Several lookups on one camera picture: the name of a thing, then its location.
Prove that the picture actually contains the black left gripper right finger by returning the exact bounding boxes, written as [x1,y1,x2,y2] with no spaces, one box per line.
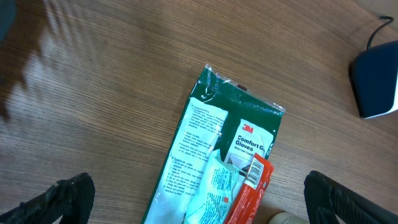
[303,170,397,224]

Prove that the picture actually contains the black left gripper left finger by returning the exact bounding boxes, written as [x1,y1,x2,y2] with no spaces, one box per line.
[1,172,95,224]

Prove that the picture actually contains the red white tissue pack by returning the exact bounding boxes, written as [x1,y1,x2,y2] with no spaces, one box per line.
[268,212,310,224]

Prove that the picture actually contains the red white tube packet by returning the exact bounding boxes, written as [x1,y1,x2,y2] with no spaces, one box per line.
[224,153,274,224]

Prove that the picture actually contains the clear teal wipes packet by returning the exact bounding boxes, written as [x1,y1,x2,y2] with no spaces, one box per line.
[184,149,239,224]

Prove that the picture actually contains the green 3M gloves package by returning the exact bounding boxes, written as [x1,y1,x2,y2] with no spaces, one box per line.
[142,65,285,224]

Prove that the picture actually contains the white barcode scanner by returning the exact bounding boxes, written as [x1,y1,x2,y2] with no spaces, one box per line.
[349,41,397,119]

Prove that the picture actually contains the black scanner cable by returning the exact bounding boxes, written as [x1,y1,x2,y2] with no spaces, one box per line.
[366,16,395,50]

